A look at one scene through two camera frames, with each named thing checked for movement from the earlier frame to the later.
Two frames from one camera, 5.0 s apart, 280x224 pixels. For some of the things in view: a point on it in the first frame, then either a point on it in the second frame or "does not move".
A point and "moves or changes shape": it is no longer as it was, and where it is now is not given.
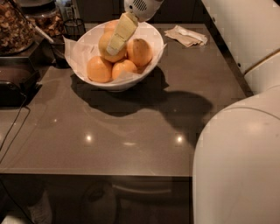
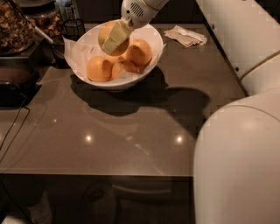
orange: [99, 69] does not move
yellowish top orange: [102, 48] moves or changes shape
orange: [110, 26] to [123, 60]
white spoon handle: [45, 34] does not move
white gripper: [143, 9] does not move
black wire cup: [73, 29] does not move
